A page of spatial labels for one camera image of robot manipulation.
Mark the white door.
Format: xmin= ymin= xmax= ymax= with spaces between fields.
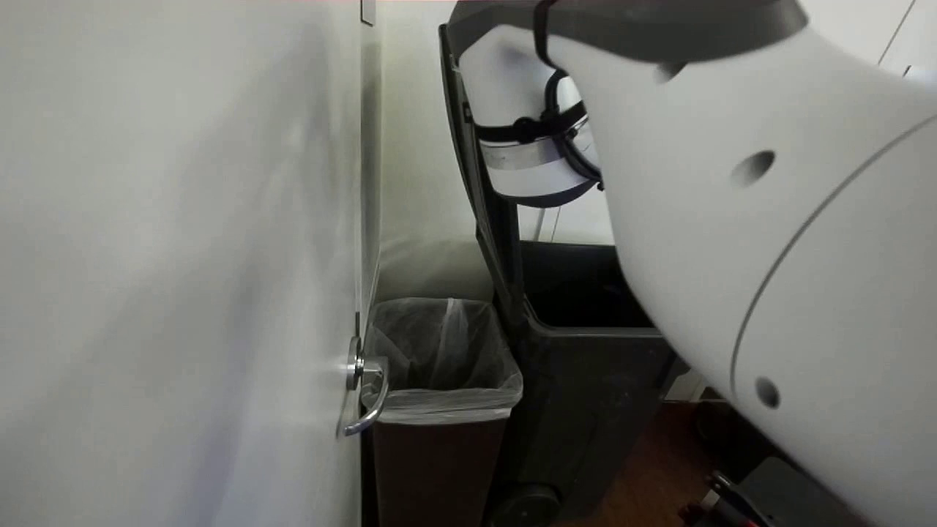
xmin=0 ymin=0 xmax=365 ymax=527

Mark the black wheeled bin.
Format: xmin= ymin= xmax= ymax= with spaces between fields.
xmin=438 ymin=22 xmax=693 ymax=527

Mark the small bin with clear liner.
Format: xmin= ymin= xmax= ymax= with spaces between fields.
xmin=361 ymin=296 xmax=524 ymax=527

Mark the black bin lid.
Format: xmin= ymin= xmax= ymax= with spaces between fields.
xmin=438 ymin=22 xmax=529 ymax=334

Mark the silver door handle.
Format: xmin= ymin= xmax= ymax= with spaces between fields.
xmin=338 ymin=335 xmax=390 ymax=438

